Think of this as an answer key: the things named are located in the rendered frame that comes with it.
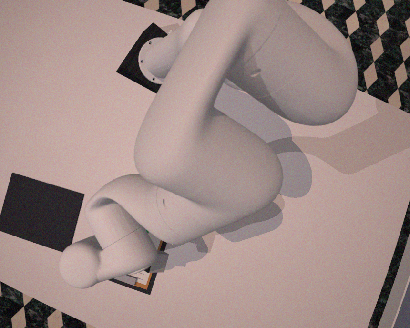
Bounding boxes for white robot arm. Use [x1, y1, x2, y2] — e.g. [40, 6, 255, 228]
[59, 0, 358, 289]

